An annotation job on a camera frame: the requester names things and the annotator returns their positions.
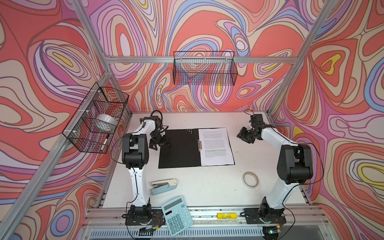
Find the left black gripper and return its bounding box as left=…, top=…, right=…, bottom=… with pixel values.
left=149, top=131, right=171, bottom=150

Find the white black file folder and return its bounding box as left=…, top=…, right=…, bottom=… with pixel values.
left=158, top=128, right=236, bottom=169

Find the printed paper stack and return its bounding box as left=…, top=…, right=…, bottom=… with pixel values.
left=198, top=128, right=235, bottom=167

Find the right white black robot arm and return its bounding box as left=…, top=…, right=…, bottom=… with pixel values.
left=237, top=114, right=313, bottom=218

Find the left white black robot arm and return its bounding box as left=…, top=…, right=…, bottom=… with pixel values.
left=122, top=114, right=170, bottom=215

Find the blue cream stapler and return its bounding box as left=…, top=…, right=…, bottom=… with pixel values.
left=150, top=179, right=178, bottom=196

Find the clear tape roll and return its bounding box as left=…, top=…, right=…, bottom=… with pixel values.
left=242, top=172, right=260, bottom=189

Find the black marker pen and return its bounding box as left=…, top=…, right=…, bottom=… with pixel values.
left=100, top=134, right=110, bottom=152

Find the teal calculator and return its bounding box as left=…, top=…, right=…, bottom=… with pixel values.
left=162, top=196, right=193, bottom=237

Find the yellow label sticker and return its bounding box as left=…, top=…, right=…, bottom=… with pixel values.
left=217, top=213, right=238, bottom=220

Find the left black wire basket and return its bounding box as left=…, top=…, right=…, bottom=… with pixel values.
left=63, top=83, right=129, bottom=154

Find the black wire basket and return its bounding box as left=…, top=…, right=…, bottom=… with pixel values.
left=63, top=83, right=129, bottom=154
left=173, top=50, right=238, bottom=86

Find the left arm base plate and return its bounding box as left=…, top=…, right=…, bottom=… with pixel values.
left=122, top=209, right=166, bottom=227

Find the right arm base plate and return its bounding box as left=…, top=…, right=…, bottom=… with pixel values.
left=240, top=208, right=287, bottom=225

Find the back black wire basket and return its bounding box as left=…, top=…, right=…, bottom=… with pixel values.
left=173, top=50, right=238, bottom=86

